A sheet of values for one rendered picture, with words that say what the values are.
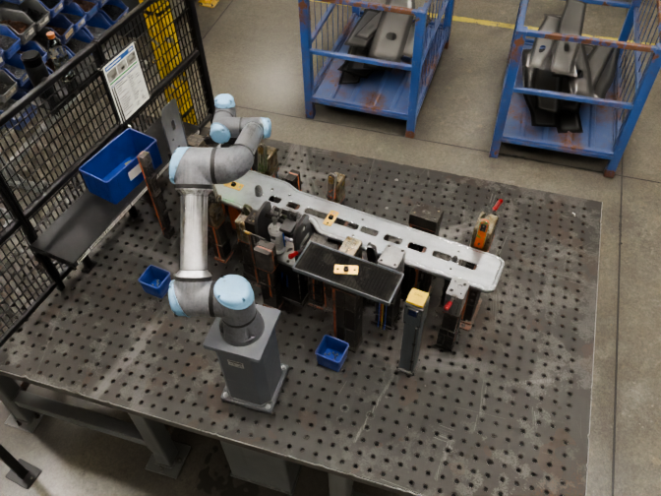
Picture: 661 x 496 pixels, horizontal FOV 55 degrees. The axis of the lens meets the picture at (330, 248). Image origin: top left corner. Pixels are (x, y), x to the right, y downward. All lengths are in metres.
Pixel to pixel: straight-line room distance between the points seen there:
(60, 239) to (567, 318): 2.08
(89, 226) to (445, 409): 1.58
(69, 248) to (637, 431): 2.69
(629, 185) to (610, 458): 1.88
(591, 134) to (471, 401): 2.49
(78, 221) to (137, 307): 0.43
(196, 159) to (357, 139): 2.60
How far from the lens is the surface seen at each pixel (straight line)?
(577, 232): 3.15
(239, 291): 2.02
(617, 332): 3.75
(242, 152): 2.06
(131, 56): 2.95
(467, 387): 2.56
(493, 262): 2.53
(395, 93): 4.67
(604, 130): 4.64
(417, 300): 2.18
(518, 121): 4.54
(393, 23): 4.75
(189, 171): 2.03
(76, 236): 2.74
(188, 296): 2.05
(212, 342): 2.19
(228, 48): 5.52
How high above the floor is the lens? 2.93
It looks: 50 degrees down
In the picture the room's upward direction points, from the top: 2 degrees counter-clockwise
